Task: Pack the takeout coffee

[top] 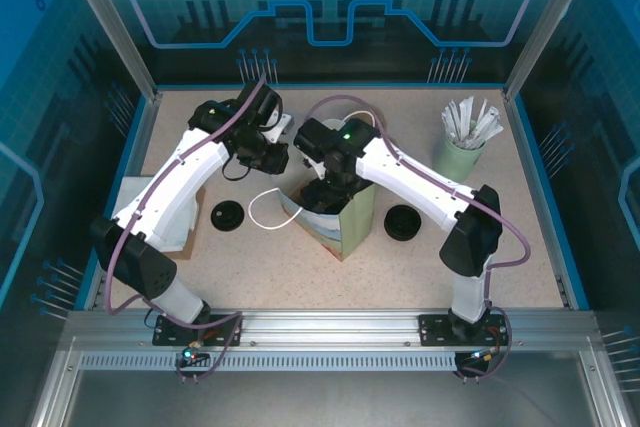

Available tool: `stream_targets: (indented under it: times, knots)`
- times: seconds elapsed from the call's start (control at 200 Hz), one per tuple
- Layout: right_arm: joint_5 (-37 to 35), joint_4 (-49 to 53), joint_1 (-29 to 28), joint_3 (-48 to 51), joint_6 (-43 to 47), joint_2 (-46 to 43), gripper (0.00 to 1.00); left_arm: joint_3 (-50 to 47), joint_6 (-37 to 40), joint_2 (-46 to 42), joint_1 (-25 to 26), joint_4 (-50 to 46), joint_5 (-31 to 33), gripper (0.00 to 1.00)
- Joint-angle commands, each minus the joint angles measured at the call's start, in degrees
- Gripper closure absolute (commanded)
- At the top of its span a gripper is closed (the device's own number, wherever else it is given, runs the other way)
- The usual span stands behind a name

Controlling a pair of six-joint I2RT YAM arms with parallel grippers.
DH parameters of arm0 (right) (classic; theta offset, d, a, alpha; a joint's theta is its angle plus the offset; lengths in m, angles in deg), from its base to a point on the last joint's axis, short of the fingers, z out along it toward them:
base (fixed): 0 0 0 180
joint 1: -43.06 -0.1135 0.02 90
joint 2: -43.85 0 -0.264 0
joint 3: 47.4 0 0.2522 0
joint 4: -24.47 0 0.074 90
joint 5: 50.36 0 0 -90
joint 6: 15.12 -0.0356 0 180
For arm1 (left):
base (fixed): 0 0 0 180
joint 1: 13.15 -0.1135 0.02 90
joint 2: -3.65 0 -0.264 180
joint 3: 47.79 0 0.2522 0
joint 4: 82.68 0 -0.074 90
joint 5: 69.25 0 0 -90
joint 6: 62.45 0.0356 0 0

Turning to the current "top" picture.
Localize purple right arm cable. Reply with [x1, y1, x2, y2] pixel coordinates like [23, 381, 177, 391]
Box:
[305, 94, 531, 384]

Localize small LED connector board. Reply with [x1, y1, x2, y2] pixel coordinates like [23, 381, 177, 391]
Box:
[467, 349, 501, 366]
[179, 346, 211, 366]

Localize white paper wrapped stirrer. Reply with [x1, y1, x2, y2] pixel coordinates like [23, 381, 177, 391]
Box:
[452, 99, 466, 141]
[462, 95, 476, 141]
[474, 98, 490, 141]
[469, 106, 503, 146]
[441, 104, 457, 141]
[464, 122, 504, 151]

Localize white paper bag green sides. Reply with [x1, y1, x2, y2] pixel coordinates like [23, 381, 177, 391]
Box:
[247, 109, 377, 265]

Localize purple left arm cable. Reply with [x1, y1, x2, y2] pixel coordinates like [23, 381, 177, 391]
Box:
[103, 71, 245, 384]

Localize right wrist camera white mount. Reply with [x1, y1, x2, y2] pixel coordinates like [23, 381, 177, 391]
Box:
[301, 156, 327, 183]

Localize aluminium frame rail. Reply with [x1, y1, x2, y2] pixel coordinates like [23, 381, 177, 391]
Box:
[64, 307, 601, 351]

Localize aluminium frame post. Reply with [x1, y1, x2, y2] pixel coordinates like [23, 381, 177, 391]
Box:
[503, 0, 604, 103]
[54, 0, 164, 101]

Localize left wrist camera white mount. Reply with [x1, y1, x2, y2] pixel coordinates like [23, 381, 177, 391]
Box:
[260, 107, 294, 144]

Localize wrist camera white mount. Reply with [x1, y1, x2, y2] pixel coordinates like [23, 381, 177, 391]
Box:
[301, 156, 327, 183]
[260, 107, 294, 144]

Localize mint green cylindrical holder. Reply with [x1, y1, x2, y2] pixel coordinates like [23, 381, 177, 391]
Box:
[432, 134, 487, 183]

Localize grey slotted cable duct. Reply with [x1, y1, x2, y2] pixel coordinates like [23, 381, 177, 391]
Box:
[79, 350, 464, 374]

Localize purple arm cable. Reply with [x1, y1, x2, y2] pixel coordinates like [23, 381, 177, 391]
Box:
[305, 94, 531, 384]
[103, 71, 245, 384]

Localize grey metal base panel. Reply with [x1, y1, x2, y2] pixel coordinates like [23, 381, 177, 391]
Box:
[29, 371, 621, 427]

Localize blue table edge trim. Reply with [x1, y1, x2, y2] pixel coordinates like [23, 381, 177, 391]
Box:
[74, 82, 592, 312]

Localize stack of black cup lids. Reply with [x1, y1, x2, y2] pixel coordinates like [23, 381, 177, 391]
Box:
[383, 204, 422, 242]

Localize black cup lid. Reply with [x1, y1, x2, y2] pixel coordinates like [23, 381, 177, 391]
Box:
[209, 199, 246, 232]

